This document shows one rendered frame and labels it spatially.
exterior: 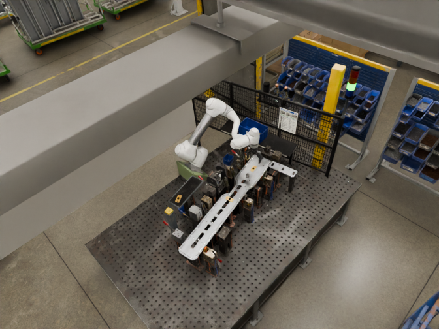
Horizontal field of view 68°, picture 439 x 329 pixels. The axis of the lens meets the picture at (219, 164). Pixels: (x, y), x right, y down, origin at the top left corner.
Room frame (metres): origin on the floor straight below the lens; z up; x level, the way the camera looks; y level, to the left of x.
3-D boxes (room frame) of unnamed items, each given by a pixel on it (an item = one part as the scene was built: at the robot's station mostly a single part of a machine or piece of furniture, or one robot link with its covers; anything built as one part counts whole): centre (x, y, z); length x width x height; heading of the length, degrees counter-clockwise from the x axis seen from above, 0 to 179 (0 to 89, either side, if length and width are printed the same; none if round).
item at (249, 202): (1.83, -0.24, 0.87); 0.12 x 0.09 x 0.35; 52
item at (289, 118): (2.63, -0.78, 1.30); 0.23 x 0.02 x 0.31; 52
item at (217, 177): (2.10, 0.03, 0.94); 0.18 x 0.13 x 0.49; 142
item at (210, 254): (1.32, 0.15, 0.88); 0.15 x 0.11 x 0.36; 52
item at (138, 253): (1.94, -0.05, 0.68); 2.56 x 1.61 x 0.04; 130
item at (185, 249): (1.87, -0.06, 1.00); 1.38 x 0.22 x 0.02; 142
